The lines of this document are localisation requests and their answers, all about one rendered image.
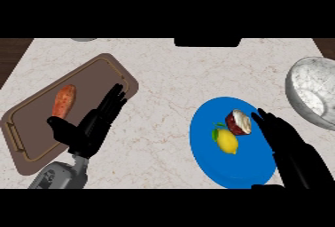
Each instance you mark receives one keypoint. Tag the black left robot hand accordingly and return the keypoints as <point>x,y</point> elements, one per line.
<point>94,125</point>

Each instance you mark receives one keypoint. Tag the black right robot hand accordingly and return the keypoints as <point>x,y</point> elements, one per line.
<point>293,147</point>

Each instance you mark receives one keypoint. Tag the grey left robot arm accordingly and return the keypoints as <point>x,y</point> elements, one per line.
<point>61,174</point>

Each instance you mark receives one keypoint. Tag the blue plate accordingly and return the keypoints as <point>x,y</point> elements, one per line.
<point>229,147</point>

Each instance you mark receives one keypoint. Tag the yellow lemon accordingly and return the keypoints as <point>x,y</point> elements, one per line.
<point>228,142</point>

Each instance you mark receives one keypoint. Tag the white marble bowl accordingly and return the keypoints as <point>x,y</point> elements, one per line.
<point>313,91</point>

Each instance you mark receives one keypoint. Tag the brown cutting board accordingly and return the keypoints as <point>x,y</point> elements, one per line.
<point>65,113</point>

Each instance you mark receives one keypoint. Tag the chocolate cupcake with white frosting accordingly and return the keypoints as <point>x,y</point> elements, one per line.
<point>238,122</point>

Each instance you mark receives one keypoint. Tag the grey round object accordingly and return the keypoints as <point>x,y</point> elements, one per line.
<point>83,39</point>

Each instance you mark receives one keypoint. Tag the black appliance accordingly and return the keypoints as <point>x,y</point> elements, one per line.
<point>207,42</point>

